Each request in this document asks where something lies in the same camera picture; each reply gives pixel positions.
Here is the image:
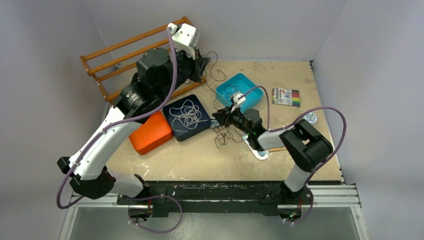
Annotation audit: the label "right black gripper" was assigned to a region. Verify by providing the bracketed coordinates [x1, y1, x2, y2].
[212, 103, 252, 136]

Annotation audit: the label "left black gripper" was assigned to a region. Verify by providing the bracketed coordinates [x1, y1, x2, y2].
[157, 46, 210, 101]

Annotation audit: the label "cable bundle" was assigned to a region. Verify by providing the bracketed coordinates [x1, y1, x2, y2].
[211, 124, 244, 150]

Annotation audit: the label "black cable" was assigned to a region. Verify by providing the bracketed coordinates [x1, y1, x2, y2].
[223, 84, 241, 102]

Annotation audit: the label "brown cable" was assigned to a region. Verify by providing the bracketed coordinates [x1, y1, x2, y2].
[200, 51, 229, 117]

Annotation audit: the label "white cable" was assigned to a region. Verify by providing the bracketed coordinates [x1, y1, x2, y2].
[168, 104, 203, 130]

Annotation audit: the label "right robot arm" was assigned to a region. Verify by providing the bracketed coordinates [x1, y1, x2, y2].
[212, 107, 334, 204]

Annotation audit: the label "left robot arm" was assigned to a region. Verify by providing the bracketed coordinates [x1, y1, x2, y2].
[57, 47, 210, 205]

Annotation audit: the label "white blue small device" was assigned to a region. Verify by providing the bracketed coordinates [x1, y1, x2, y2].
[210, 121, 221, 129]

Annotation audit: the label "orange small notebook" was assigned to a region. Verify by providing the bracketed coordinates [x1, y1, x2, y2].
[268, 147, 286, 153]

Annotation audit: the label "toothbrush blister pack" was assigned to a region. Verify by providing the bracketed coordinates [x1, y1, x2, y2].
[241, 133, 270, 161]

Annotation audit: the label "teal square tray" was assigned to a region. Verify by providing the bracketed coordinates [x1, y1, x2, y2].
[215, 73, 264, 113]

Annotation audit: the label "marker pen set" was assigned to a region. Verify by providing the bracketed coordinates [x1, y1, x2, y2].
[272, 88, 301, 107]

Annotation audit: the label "dark blue square tray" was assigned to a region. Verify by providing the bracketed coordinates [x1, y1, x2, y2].
[162, 94, 211, 142]

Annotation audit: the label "blue white tape roll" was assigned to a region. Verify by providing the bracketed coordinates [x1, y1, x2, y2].
[303, 112, 318, 125]

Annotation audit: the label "orange square tray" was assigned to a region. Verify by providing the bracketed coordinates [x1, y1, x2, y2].
[129, 111, 174, 155]

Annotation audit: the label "wooden shelf rack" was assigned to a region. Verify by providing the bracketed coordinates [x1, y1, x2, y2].
[80, 16, 207, 119]

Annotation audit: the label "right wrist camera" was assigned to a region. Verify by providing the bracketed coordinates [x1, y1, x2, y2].
[231, 92, 246, 112]

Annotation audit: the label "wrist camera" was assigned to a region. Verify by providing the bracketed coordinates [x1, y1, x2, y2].
[231, 92, 246, 112]
[167, 23, 201, 60]

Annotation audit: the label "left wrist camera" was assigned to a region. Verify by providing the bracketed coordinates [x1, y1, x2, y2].
[167, 23, 201, 60]

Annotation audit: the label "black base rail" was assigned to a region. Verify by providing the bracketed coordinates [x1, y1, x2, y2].
[117, 180, 313, 219]

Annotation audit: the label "aluminium frame rails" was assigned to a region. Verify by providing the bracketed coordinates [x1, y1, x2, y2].
[59, 102, 370, 240]

